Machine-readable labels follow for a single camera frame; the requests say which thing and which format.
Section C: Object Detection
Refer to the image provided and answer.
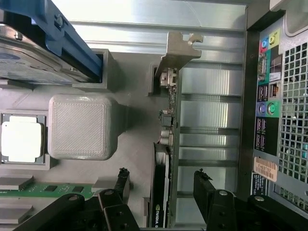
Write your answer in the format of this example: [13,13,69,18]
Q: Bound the black open PC case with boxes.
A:
[237,0,308,231]

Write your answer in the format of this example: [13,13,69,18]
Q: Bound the green RAM stick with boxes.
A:
[0,182,94,199]

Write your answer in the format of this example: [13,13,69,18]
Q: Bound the silver CPU chip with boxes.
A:
[1,115,45,163]

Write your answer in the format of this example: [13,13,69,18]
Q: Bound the hard disk blue caddy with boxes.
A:
[0,0,102,84]

